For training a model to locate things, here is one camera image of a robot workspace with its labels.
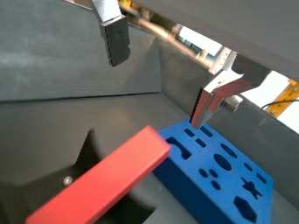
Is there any red rectangular block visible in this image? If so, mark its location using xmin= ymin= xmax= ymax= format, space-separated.
xmin=23 ymin=126 xmax=170 ymax=224

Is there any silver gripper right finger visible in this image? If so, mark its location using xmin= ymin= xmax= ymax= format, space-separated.
xmin=189 ymin=54 xmax=270 ymax=129

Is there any blue shape sorting board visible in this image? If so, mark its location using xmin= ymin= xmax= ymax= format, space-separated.
xmin=153 ymin=120 xmax=273 ymax=224

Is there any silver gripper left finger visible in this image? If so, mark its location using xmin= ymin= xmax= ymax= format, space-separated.
xmin=90 ymin=0 xmax=129 ymax=67

